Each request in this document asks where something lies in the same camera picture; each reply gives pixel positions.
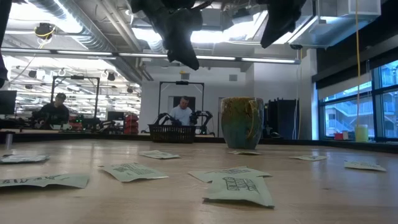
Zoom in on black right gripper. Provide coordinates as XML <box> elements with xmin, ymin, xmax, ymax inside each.
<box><xmin>256</xmin><ymin>0</ymin><xmax>307</xmax><ymax>49</ymax></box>

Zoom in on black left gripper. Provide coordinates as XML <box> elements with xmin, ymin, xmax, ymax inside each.
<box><xmin>129</xmin><ymin>0</ymin><xmax>215</xmax><ymax>70</ymax></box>

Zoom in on pale stevia sweetener packet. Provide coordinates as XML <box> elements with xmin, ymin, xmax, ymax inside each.
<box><xmin>139</xmin><ymin>149</ymin><xmax>180</xmax><ymax>160</ymax></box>
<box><xmin>98</xmin><ymin>162</ymin><xmax>169</xmax><ymax>183</ymax></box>
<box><xmin>289</xmin><ymin>154</ymin><xmax>328</xmax><ymax>162</ymax></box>
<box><xmin>343</xmin><ymin>161</ymin><xmax>387</xmax><ymax>172</ymax></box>
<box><xmin>202</xmin><ymin>176</ymin><xmax>275</xmax><ymax>208</ymax></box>
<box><xmin>226</xmin><ymin>150</ymin><xmax>262</xmax><ymax>156</ymax></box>
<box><xmin>0</xmin><ymin>173</ymin><xmax>90</xmax><ymax>189</ymax></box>

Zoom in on long linear ceiling light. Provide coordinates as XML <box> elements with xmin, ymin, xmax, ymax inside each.
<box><xmin>0</xmin><ymin>47</ymin><xmax>302</xmax><ymax>65</ymax></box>

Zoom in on person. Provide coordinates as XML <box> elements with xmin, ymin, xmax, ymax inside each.
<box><xmin>169</xmin><ymin>95</ymin><xmax>194</xmax><ymax>126</ymax></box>
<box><xmin>34</xmin><ymin>92</ymin><xmax>71</xmax><ymax>130</ymax></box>

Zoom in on black mesh bin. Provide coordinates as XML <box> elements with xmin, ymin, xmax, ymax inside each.
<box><xmin>147</xmin><ymin>124</ymin><xmax>197</xmax><ymax>144</ymax></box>

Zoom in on black cabinet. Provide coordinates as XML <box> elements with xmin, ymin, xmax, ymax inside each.
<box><xmin>264</xmin><ymin>98</ymin><xmax>300</xmax><ymax>140</ymax></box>

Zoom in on red storage bin stack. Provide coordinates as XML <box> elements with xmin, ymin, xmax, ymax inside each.
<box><xmin>70</xmin><ymin>115</ymin><xmax>83</xmax><ymax>130</ymax></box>
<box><xmin>124</xmin><ymin>113</ymin><xmax>140</xmax><ymax>135</ymax></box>

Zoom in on small black computer monitor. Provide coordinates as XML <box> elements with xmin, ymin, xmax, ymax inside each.
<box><xmin>107</xmin><ymin>111</ymin><xmax>125</xmax><ymax>121</ymax></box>

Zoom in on green brown ceramic mug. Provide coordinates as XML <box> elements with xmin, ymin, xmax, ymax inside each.
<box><xmin>220</xmin><ymin>96</ymin><xmax>265</xmax><ymax>150</ymax></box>

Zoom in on large glass window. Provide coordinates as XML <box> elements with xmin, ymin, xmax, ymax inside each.
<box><xmin>318</xmin><ymin>60</ymin><xmax>398</xmax><ymax>141</ymax></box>

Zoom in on yellow plastic container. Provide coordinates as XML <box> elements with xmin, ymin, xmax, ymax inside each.
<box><xmin>354</xmin><ymin>124</ymin><xmax>369</xmax><ymax>143</ymax></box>

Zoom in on black metal station frame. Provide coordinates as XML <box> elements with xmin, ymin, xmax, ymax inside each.
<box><xmin>48</xmin><ymin>75</ymin><xmax>101</xmax><ymax>130</ymax></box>
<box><xmin>157</xmin><ymin>80</ymin><xmax>205</xmax><ymax>135</ymax></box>

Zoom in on yellow hanging cable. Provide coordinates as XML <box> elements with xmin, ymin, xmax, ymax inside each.
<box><xmin>355</xmin><ymin>0</ymin><xmax>361</xmax><ymax>126</ymax></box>

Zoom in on black ceiling cable reel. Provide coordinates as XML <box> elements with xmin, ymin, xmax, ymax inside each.
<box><xmin>34</xmin><ymin>22</ymin><xmax>57</xmax><ymax>40</ymax></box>

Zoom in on black rig upright post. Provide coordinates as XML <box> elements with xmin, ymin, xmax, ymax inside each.
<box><xmin>0</xmin><ymin>0</ymin><xmax>14</xmax><ymax>88</ymax></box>

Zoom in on silver metal post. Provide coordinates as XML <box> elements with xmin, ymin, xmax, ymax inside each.
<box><xmin>4</xmin><ymin>130</ymin><xmax>16</xmax><ymax>147</ymax></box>

